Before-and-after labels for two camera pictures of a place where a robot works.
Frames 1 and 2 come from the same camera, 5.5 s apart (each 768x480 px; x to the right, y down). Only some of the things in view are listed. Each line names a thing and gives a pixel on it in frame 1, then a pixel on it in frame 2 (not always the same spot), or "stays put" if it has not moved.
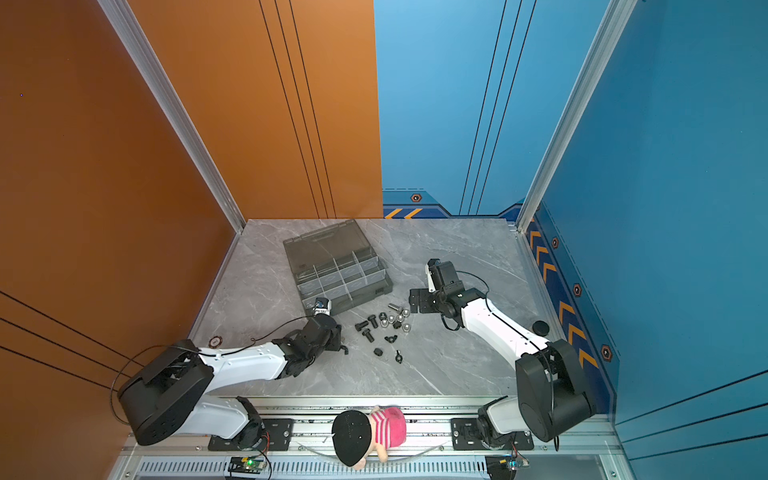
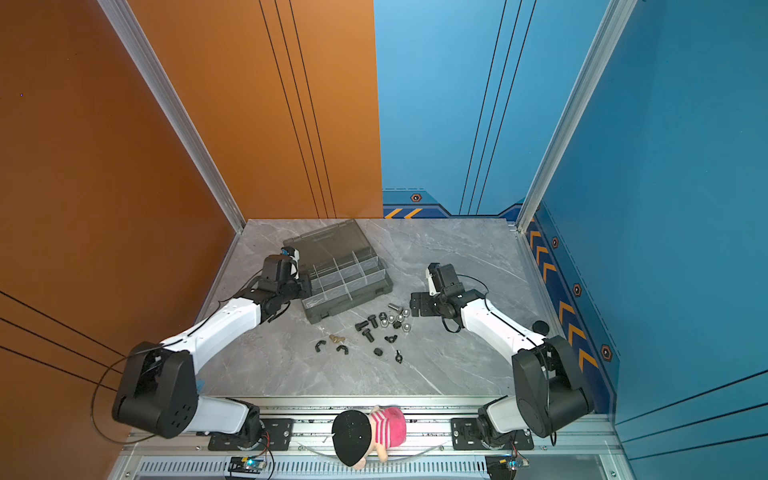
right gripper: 423,294 stays put
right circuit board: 503,467 stays put
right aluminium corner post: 617,17 stays put
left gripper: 336,337 → 304,288
